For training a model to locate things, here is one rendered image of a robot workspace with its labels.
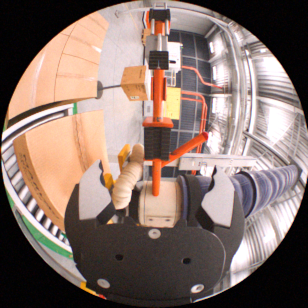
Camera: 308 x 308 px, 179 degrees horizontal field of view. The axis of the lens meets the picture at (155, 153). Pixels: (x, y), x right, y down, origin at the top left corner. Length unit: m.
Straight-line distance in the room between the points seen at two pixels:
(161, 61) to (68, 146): 0.32
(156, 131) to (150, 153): 0.05
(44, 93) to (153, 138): 0.72
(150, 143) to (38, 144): 0.27
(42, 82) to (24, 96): 0.16
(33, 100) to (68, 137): 0.46
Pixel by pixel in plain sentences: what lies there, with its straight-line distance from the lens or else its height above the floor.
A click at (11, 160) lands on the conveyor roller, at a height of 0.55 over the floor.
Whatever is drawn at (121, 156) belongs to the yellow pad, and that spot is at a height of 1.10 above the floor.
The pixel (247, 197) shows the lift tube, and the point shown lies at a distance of 0.46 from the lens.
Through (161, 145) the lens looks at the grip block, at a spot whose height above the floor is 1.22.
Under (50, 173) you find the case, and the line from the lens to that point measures 0.32.
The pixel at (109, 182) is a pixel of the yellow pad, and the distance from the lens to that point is 0.28.
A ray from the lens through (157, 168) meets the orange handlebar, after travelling 0.27.
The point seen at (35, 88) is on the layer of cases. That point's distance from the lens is 0.76.
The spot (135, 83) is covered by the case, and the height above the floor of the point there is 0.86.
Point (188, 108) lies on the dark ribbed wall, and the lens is 11.07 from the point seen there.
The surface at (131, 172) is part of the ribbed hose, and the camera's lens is 0.24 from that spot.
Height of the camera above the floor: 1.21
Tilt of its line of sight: 2 degrees down
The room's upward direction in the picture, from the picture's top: 92 degrees clockwise
